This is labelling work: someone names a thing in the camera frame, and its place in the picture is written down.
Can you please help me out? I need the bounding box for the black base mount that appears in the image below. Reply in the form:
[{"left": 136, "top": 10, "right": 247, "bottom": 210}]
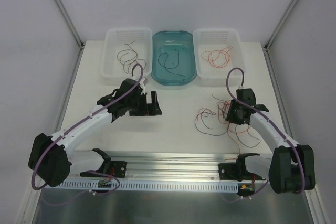
[
  {"left": 80, "top": 161, "right": 127, "bottom": 178},
  {"left": 218, "top": 163, "right": 264, "bottom": 182}
]

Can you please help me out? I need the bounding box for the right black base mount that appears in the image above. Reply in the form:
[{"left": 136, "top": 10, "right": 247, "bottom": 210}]
[{"left": 218, "top": 163, "right": 264, "bottom": 182}]

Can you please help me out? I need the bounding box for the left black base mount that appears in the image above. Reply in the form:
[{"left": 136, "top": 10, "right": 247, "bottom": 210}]
[{"left": 80, "top": 161, "right": 127, "bottom": 178}]

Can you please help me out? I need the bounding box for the aluminium mounting rail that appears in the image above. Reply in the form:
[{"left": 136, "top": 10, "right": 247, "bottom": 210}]
[{"left": 106, "top": 151, "right": 238, "bottom": 182}]

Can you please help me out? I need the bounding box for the white perforated basket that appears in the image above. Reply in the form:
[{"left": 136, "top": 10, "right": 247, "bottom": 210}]
[
  {"left": 101, "top": 27, "right": 153, "bottom": 86},
  {"left": 192, "top": 28, "right": 246, "bottom": 87}
]

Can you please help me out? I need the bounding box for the left aluminium frame post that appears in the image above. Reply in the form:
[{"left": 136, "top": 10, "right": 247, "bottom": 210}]
[{"left": 53, "top": 0, "right": 85, "bottom": 49}]

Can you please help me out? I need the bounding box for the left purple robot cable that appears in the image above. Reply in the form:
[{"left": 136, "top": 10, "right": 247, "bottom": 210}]
[{"left": 31, "top": 63, "right": 144, "bottom": 190}]

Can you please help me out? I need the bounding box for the dark purple thin wire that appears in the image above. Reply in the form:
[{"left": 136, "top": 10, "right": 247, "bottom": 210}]
[{"left": 158, "top": 49, "right": 186, "bottom": 77}]

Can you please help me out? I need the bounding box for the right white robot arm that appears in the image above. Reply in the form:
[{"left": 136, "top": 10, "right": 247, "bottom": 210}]
[{"left": 226, "top": 88, "right": 316, "bottom": 194}]

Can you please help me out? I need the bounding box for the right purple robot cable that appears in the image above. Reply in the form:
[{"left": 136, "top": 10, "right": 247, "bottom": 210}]
[{"left": 226, "top": 68, "right": 307, "bottom": 193}]

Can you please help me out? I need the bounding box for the teal transparent plastic bin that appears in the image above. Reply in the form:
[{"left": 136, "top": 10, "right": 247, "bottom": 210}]
[{"left": 151, "top": 30, "right": 197, "bottom": 86}]

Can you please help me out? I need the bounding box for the aluminium frame post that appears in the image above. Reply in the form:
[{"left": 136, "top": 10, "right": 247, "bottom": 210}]
[
  {"left": 53, "top": 0, "right": 85, "bottom": 49},
  {"left": 264, "top": 0, "right": 317, "bottom": 50}
]

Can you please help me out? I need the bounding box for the brown thin wire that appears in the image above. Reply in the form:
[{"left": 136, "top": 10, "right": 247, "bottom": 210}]
[
  {"left": 122, "top": 58, "right": 148, "bottom": 75},
  {"left": 117, "top": 40, "right": 140, "bottom": 65}
]

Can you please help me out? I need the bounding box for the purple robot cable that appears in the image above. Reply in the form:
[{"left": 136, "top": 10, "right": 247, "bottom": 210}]
[
  {"left": 226, "top": 68, "right": 307, "bottom": 193},
  {"left": 31, "top": 63, "right": 144, "bottom": 190}
]

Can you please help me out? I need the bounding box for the right aluminium frame post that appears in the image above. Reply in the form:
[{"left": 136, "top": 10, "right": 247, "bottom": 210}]
[{"left": 264, "top": 0, "right": 317, "bottom": 50}]

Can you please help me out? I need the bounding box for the orange wire bundle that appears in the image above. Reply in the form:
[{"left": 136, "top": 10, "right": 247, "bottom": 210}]
[{"left": 194, "top": 93, "right": 262, "bottom": 156}]

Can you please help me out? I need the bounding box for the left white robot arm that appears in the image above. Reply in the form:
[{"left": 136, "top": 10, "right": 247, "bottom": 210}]
[{"left": 28, "top": 78, "right": 162, "bottom": 187}]

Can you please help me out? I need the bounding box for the white slotted cable duct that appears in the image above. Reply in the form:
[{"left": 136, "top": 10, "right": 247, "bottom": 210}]
[{"left": 57, "top": 180, "right": 240, "bottom": 193}]

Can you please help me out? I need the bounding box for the left white perforated basket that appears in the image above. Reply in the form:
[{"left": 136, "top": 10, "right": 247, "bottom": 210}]
[{"left": 101, "top": 27, "right": 153, "bottom": 86}]

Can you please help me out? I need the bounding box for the right white perforated basket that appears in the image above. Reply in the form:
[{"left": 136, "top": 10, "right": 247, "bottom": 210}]
[{"left": 192, "top": 28, "right": 246, "bottom": 87}]

